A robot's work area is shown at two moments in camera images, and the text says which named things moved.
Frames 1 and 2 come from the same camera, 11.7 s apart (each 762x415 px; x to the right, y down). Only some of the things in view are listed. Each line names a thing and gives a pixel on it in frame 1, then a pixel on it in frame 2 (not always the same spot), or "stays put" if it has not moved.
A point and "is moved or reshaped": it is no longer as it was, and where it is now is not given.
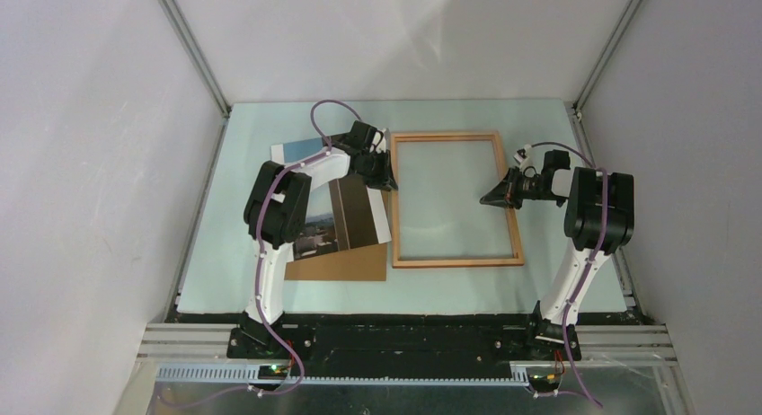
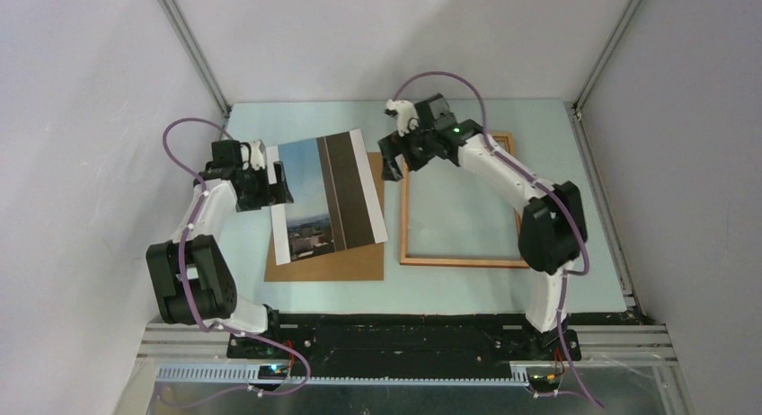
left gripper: (385, 180) -> (272, 194)
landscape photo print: (341, 215) stays put
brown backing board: (364, 263) stays put
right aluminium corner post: (610, 46) stays put
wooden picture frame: (514, 233) is moved or reshaped
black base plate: (323, 344) stays put
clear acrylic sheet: (440, 212) stays put
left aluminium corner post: (169, 4) stays put
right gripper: (504, 192) -> (393, 145)
